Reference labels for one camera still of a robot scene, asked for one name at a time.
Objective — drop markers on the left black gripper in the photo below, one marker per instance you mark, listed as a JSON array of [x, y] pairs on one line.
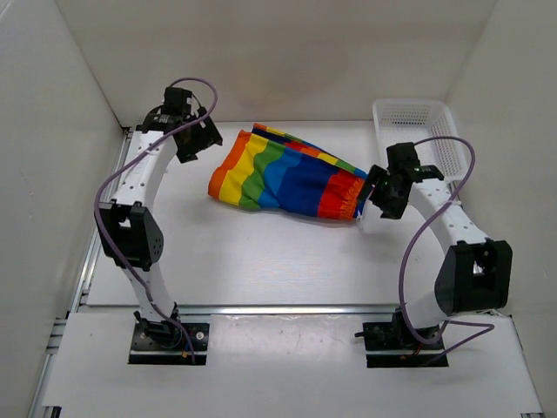
[[208, 138]]

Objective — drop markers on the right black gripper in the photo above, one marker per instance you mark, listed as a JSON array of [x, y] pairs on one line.
[[391, 210]]

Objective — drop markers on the rainbow striped shorts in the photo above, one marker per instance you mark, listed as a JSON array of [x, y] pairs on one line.
[[268, 169]]

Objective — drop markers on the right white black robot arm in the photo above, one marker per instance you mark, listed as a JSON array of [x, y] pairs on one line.
[[475, 273]]

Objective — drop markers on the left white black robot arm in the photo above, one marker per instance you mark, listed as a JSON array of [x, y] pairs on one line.
[[180, 128]]

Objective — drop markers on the white plastic mesh basket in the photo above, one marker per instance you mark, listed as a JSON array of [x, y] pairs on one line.
[[398, 120]]

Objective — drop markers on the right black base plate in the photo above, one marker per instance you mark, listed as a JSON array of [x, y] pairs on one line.
[[388, 347]]

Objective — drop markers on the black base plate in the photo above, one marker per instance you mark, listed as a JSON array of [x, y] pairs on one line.
[[154, 343], [388, 347]]

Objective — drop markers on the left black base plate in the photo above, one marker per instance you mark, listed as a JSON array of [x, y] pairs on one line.
[[154, 343]]

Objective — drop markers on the aluminium rail frame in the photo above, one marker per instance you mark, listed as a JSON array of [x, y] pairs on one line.
[[284, 298]]

